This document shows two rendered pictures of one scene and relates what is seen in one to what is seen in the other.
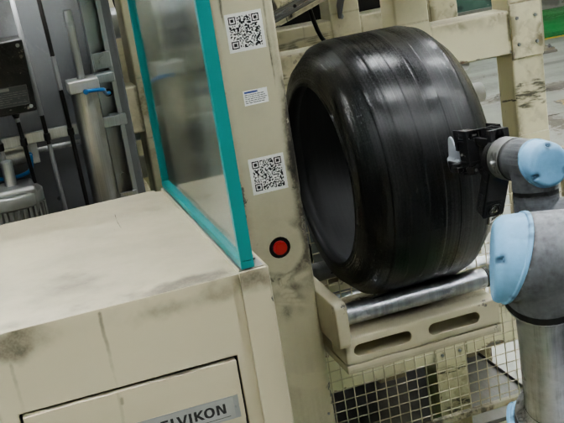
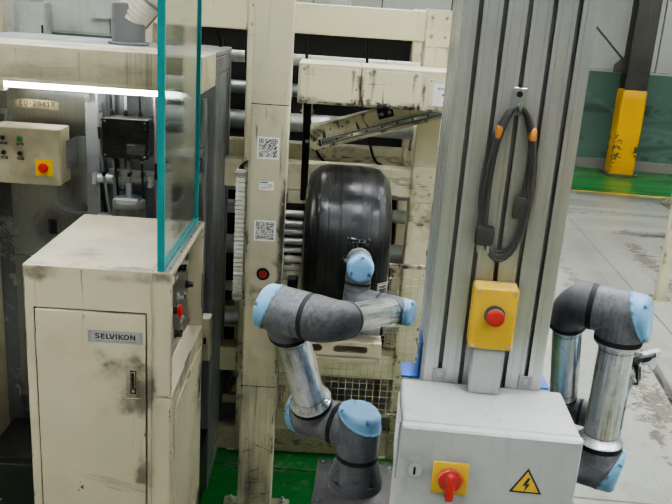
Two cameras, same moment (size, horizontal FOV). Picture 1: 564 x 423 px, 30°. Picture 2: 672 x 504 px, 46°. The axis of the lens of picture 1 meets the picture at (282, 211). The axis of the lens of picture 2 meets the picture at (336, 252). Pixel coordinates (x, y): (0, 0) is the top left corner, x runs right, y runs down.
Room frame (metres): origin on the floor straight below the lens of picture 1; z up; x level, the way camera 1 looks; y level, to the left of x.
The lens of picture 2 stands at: (-0.45, -0.88, 1.96)
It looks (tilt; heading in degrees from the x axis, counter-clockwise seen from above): 17 degrees down; 14
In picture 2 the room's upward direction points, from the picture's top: 4 degrees clockwise
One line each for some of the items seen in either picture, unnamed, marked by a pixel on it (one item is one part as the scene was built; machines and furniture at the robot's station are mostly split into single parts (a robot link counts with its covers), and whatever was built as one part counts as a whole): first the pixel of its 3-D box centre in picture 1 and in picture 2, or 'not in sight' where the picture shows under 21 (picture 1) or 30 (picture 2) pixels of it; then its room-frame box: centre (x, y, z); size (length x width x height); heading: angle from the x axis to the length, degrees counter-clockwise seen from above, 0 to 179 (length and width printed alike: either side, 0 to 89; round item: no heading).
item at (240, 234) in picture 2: not in sight; (241, 234); (2.07, 0.11, 1.19); 0.05 x 0.04 x 0.48; 15
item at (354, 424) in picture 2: not in sight; (356, 429); (1.44, -0.50, 0.88); 0.13 x 0.12 x 0.14; 77
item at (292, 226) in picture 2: not in sight; (281, 241); (2.52, 0.11, 1.05); 0.20 x 0.15 x 0.30; 105
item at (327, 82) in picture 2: not in sight; (379, 85); (2.53, -0.25, 1.71); 0.61 x 0.25 x 0.15; 105
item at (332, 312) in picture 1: (312, 297); not in sight; (2.16, -0.04, 0.90); 0.40 x 0.03 x 0.10; 15
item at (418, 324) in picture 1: (415, 325); (330, 343); (2.08, -0.24, 0.83); 0.36 x 0.09 x 0.06; 105
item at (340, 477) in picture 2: not in sight; (356, 467); (1.43, -0.50, 0.77); 0.15 x 0.15 x 0.10
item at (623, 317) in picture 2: not in sight; (607, 391); (1.50, -1.12, 1.09); 0.15 x 0.12 x 0.55; 76
